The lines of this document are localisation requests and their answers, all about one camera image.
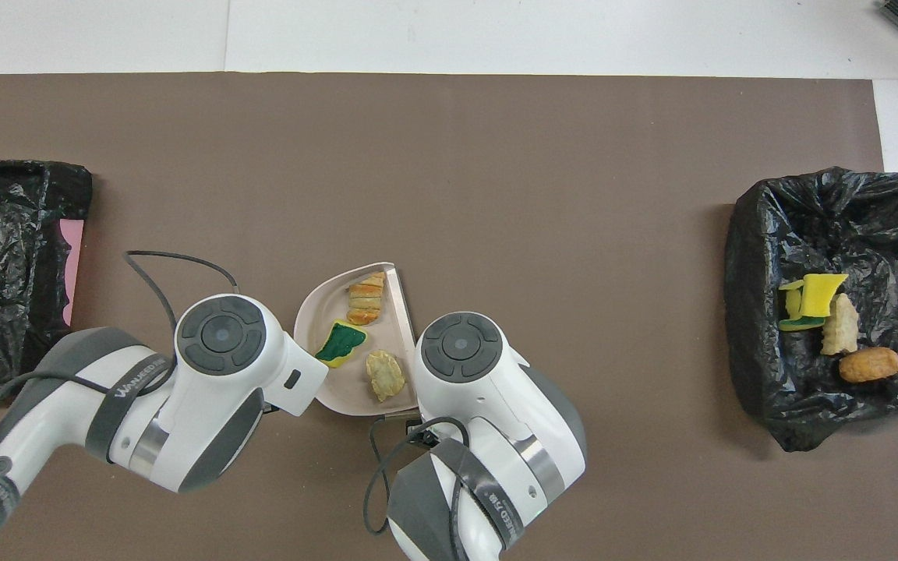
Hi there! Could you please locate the toy croissant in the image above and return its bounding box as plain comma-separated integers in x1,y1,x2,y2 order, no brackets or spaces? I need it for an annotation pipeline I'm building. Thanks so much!
822,293,861,356
346,271,387,326
366,351,406,403

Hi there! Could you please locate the green and yellow sponge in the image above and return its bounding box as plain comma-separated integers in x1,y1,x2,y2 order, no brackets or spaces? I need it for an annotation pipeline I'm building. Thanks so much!
314,321,368,369

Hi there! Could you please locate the beige plastic dustpan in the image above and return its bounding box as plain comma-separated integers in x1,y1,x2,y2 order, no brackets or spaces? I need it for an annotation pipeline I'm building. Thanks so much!
294,262,419,416

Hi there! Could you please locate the yellow sponge wedge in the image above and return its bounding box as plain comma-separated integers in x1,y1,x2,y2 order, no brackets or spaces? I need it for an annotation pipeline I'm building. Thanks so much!
778,279,826,333

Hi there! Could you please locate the notched yellow sponge piece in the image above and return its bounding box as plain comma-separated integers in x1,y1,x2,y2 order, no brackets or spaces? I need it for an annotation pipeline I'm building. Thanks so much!
802,273,850,318

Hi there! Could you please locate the brown bread roll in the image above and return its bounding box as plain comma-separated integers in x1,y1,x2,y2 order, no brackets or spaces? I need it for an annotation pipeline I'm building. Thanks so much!
839,347,898,383

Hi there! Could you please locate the pink plastic bin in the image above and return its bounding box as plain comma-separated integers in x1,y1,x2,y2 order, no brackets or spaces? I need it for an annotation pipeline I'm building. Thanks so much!
59,219,85,326

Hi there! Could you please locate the black bag lined bin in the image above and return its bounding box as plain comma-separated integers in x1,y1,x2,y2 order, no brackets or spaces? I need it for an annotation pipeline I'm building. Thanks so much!
726,166,898,453

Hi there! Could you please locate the brown table mat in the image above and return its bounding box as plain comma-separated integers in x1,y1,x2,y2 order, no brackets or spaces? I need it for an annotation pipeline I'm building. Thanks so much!
0,72,898,561

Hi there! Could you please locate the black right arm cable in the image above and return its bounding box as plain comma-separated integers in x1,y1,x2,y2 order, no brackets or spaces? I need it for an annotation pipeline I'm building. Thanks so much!
362,417,469,561

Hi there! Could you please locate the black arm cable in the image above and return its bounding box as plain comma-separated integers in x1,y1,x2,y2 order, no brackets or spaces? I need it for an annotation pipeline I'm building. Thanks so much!
0,249,241,561
362,417,469,561

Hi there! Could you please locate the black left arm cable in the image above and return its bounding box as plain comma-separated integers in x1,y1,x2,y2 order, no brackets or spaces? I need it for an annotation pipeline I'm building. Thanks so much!
0,249,241,561

